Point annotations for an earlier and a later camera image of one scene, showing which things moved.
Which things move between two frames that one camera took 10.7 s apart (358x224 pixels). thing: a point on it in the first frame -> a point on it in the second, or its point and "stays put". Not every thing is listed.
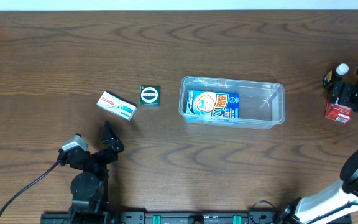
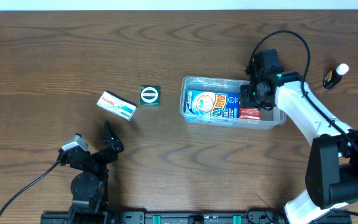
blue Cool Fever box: x=213 y=104 stays put
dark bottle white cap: x=335 y=74 stays put
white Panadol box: x=117 y=105 stays put
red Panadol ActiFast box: x=337 y=112 -> x=249 y=113
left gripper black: x=105 y=154 stays put
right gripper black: x=339 y=94 -> x=247 y=99
